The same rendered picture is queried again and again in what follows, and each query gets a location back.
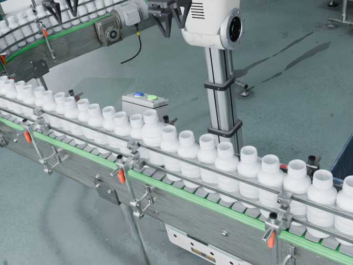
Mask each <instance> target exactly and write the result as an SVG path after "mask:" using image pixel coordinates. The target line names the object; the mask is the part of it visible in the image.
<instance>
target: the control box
mask: <svg viewBox="0 0 353 265"><path fill-rule="evenodd" d="M148 96H149V95H148V94H144V93H143V95H141V96H137V95H134V93H132V94H127V95H123V96H122V100H123V101H122V111H124V112H126V114H127V117H131V116H132V115H134V114H141V115H142V117H144V115H143V113H144V112H145V111H146V110H149V109H154V110H156V111H157V114H158V117H159V119H158V120H159V121H163V116H166V115H167V116H168V103H169V100H168V99H166V98H161V97H157V98H156V99H149V98H148Z"/></svg>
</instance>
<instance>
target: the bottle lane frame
mask: <svg viewBox="0 0 353 265"><path fill-rule="evenodd" d="M22 130H23V127H22V125H20V124H17V123H15V122H13V121H10V120H8V119H5V118H3V117H0V131H1V132H3V133H5V135H3V137H4V139H5V141H6V143H7V144H6V145H5V144H3V143H1V142H0V144H1V145H2V146H3V147H5V148H7V149H9V150H11V151H13V152H15V153H17V154H19V155H22V156H24V157H26V158H28V159H30V160H32V161H34V162H36V163H38V164H41V163H40V162H39V160H40V158H39V156H38V154H37V151H36V149H35V147H34V145H33V143H32V141H31V142H30V143H29V142H28V141H27V139H26V137H25V135H23V134H22V135H21V136H19V137H17V135H16V134H17V133H19V132H20V131H22ZM33 134H34V136H35V138H36V140H37V142H38V144H39V147H40V149H41V151H42V153H43V155H44V157H45V158H48V157H49V156H51V155H52V154H53V153H54V152H53V150H52V149H51V146H54V147H55V149H56V151H57V153H56V154H55V155H57V156H59V159H60V161H61V163H59V164H58V165H57V166H56V167H55V168H54V169H53V171H55V172H57V173H59V174H62V175H64V176H66V177H68V178H70V179H72V180H74V181H76V182H78V183H81V184H83V185H85V186H87V187H89V188H91V189H93V190H95V191H97V189H96V186H95V184H94V180H95V179H97V180H101V181H103V182H105V183H108V184H110V185H111V186H112V188H113V189H114V190H115V192H116V195H117V198H118V201H119V202H121V203H123V204H125V205H127V206H129V207H131V208H133V207H132V206H130V201H131V200H130V197H129V194H128V191H127V187H126V184H125V182H124V183H121V182H120V179H119V177H118V174H116V175H115V176H114V177H111V176H110V174H111V173H112V172H113V171H114V170H115V169H116V168H117V166H116V161H114V162H113V161H110V160H108V159H107V158H106V159H104V158H102V157H100V156H99V155H94V154H92V153H91V152H87V151H85V150H84V149H80V148H77V147H76V146H72V145H70V144H69V143H68V144H67V143H65V142H63V141H60V140H57V139H56V138H52V137H49V135H48V136H47V135H44V134H43V133H39V132H37V131H36V130H35V131H34V132H33ZM55 155H54V156H53V157H51V158H50V159H49V166H50V168H51V167H53V166H54V165H55V164H56V163H58V161H57V159H56V157H55ZM41 165H43V164H41ZM128 175H129V178H130V181H131V185H132V188H133V191H134V195H135V197H136V199H138V200H139V199H140V198H141V197H142V196H143V195H144V194H145V193H146V192H145V189H144V186H143V185H144V184H145V185H147V186H149V190H150V193H149V194H147V195H148V196H151V197H152V201H153V204H151V205H150V206H149V207H148V209H147V210H146V211H145V212H144V214H146V215H148V216H150V217H152V218H154V219H157V220H159V221H161V222H163V223H165V224H167V225H170V226H172V227H174V228H176V229H178V230H180V231H182V232H184V233H186V234H188V235H191V236H193V237H195V238H197V239H199V240H201V241H203V242H205V243H208V244H210V245H212V246H214V247H216V248H218V249H220V250H222V251H224V252H226V253H229V254H231V255H233V256H235V257H237V258H239V259H241V260H243V261H245V262H248V263H250V264H252V265H272V257H271V248H270V247H269V246H268V243H264V242H262V238H263V236H264V234H265V233H266V231H265V222H263V221H260V220H259V217H260V215H261V214H260V215H259V216H258V217H257V218H253V217H250V216H248V215H246V214H245V212H246V210H247V209H246V210H245V211H244V212H243V213H240V212H238V211H235V210H233V209H232V206H233V204H232V205H231V206H230V207H229V208H228V207H225V206H223V205H220V204H219V202H220V200H221V199H220V200H219V201H218V202H212V201H210V200H207V197H208V195H207V196H206V197H205V198H202V197H200V196H197V195H196V194H195V192H196V191H195V192H194V193H190V192H188V191H185V190H184V187H185V186H184V187H183V188H182V189H180V188H178V187H175V186H173V183H174V182H173V183H172V184H168V183H165V182H163V181H162V180H163V179H161V180H157V179H155V178H153V177H152V176H153V175H152V176H147V175H145V174H143V171H142V172H137V171H135V170H134V167H133V168H132V169H130V170H129V171H128ZM289 228H290V227H289ZM289 228H287V229H286V230H283V231H282V233H281V234H280V236H278V259H279V264H282V263H283V261H284V259H285V258H286V256H287V255H288V253H287V244H288V245H291V246H293V247H295V255H294V256H291V258H293V259H295V265H353V257H351V256H348V255H346V254H343V253H341V252H339V248H340V245H339V246H338V247H337V248H336V250H333V249H331V248H328V247H325V246H323V245H322V244H321V243H322V240H323V239H321V240H320V241H319V242H318V243H315V242H313V241H310V240H308V239H305V234H306V232H305V233H304V234H303V235H302V236H298V235H295V234H293V233H291V232H289Z"/></svg>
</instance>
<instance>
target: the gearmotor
mask: <svg viewBox="0 0 353 265"><path fill-rule="evenodd" d="M147 9H148V6H147V3H146V2H145V1H144V0H135V1H133V2H129V3H125V4H123V5H120V6H118V7H116V8H113V9H112V10H111V11H110V15H109V16H106V17H103V18H101V19H98V20H96V21H95V22H94V23H95V27H96V30H97V34H98V37H99V40H100V43H101V44H102V46H103V47H105V46H107V47H108V46H110V45H112V44H115V43H117V42H120V41H122V40H123V37H122V33H121V29H123V28H125V27H128V26H131V25H134V24H135V27H136V28H137V34H138V37H139V41H140V49H139V51H138V53H137V54H136V55H135V56H134V57H132V58H131V59H129V60H127V61H124V62H122V63H121V64H123V63H125V62H128V61H130V60H132V59H133V58H135V57H136V56H137V55H138V54H139V53H140V51H141V40H140V35H139V31H138V24H137V23H138V22H141V21H143V20H145V19H147V18H148V17H149V15H148V11H147Z"/></svg>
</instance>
